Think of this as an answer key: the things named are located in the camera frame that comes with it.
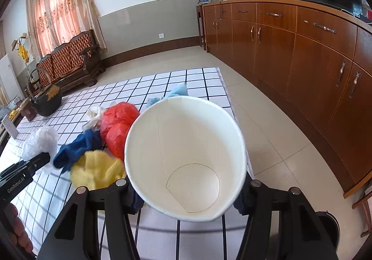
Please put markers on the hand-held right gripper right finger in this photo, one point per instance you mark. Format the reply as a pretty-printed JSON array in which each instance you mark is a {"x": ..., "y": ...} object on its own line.
[{"x": 247, "y": 199}]

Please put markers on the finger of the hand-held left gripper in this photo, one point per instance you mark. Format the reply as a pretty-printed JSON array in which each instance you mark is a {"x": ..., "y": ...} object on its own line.
[{"x": 39, "y": 159}]

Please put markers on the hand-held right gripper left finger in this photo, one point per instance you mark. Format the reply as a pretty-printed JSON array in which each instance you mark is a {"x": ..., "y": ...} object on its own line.
[{"x": 122, "y": 193}]

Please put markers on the white plastic bag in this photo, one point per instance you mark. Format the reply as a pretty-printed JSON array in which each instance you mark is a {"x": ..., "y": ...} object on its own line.
[{"x": 40, "y": 142}]

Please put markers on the yellow cloth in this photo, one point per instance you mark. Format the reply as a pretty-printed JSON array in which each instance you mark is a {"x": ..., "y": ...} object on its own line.
[{"x": 96, "y": 170}]

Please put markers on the blue sock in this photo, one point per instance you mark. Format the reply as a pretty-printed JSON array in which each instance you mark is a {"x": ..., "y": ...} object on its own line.
[{"x": 78, "y": 148}]

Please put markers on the red plastic bag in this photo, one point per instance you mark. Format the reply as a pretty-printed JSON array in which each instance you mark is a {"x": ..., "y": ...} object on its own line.
[{"x": 119, "y": 123}]

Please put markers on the white tissue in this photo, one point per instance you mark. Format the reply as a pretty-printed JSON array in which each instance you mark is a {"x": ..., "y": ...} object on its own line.
[{"x": 94, "y": 114}]

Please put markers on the red paper cup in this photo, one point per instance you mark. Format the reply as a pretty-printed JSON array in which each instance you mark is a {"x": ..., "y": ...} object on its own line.
[{"x": 180, "y": 143}]

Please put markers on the black trash bin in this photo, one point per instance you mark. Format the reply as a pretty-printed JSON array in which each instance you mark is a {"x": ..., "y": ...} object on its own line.
[{"x": 330, "y": 225}]

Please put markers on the blue face mask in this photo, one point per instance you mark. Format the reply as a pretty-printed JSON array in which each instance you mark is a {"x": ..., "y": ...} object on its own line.
[{"x": 177, "y": 92}]

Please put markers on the person's left hand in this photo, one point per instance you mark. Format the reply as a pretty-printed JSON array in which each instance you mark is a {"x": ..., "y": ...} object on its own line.
[{"x": 20, "y": 228}]

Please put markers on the small white box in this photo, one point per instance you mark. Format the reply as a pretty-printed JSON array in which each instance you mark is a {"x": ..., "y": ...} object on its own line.
[{"x": 10, "y": 128}]

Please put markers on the small brown box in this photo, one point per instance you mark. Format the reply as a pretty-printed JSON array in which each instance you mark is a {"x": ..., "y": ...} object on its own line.
[{"x": 28, "y": 111}]

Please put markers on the yellow fruits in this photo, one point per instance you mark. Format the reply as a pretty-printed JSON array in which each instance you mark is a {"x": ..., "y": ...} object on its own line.
[{"x": 13, "y": 114}]

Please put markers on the black iron teapot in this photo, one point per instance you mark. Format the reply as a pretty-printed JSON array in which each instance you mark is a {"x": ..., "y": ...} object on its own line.
[{"x": 46, "y": 103}]

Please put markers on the white fridge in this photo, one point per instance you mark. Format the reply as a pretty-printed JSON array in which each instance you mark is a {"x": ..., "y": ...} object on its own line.
[{"x": 7, "y": 77}]

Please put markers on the wooden sofa bench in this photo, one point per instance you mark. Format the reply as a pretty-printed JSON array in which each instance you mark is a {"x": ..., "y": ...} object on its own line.
[{"x": 69, "y": 59}]

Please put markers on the wooden chair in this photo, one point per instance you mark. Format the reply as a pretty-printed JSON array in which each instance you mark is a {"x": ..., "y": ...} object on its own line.
[{"x": 363, "y": 204}]

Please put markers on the white checkered tablecloth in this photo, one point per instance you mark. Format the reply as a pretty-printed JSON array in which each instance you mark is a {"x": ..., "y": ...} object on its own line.
[{"x": 180, "y": 82}]

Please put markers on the long wooden cabinet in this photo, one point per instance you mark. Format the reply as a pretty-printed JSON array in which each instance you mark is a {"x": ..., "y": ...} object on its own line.
[{"x": 290, "y": 74}]

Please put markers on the pink beige curtain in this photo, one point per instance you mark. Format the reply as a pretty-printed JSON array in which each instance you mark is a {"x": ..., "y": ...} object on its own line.
[{"x": 61, "y": 7}]

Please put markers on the large red box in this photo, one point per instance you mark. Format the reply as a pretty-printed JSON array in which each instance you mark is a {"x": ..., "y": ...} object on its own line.
[{"x": 369, "y": 15}]

